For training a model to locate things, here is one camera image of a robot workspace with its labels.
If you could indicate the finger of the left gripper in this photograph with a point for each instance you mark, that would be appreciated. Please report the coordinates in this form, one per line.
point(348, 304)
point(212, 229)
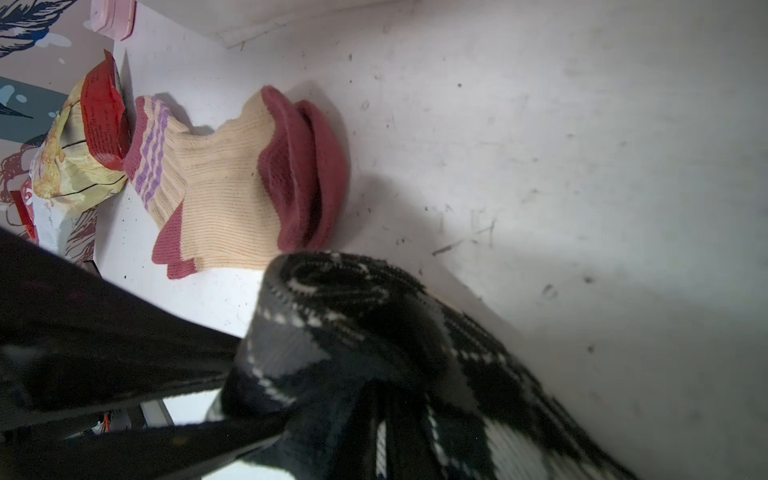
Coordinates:
point(74, 344)

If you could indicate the beige maroon striped sock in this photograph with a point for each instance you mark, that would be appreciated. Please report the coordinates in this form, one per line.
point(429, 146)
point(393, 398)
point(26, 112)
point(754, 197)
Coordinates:
point(268, 182)

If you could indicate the black grey argyle sock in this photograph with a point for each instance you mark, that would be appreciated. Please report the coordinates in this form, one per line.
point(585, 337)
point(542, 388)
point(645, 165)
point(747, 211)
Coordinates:
point(377, 379)

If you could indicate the pink rectangular case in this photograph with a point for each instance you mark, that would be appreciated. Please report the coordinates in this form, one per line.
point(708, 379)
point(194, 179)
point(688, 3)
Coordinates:
point(114, 19)

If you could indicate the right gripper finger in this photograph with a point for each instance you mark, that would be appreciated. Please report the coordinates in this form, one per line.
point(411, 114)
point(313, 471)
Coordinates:
point(171, 452)

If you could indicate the red snack chip bag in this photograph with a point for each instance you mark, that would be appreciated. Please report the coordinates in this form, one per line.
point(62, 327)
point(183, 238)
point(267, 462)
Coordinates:
point(51, 188)

